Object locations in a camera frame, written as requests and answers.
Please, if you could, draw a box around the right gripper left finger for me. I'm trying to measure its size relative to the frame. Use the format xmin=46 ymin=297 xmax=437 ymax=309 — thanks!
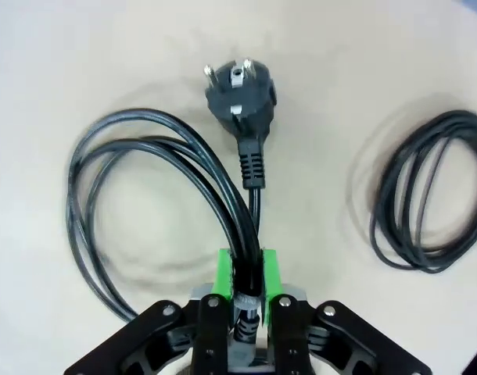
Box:
xmin=64 ymin=248 xmax=235 ymax=375

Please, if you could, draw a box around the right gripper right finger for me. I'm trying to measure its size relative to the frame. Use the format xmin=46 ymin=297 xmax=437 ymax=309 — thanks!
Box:
xmin=261 ymin=248 xmax=431 ymax=375

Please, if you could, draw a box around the thin black cable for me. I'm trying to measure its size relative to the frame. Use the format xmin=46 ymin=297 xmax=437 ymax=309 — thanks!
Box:
xmin=369 ymin=110 xmax=477 ymax=273

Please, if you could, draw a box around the black power cable with plug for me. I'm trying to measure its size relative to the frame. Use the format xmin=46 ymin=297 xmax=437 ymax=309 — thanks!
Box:
xmin=66 ymin=58 xmax=278 ymax=364

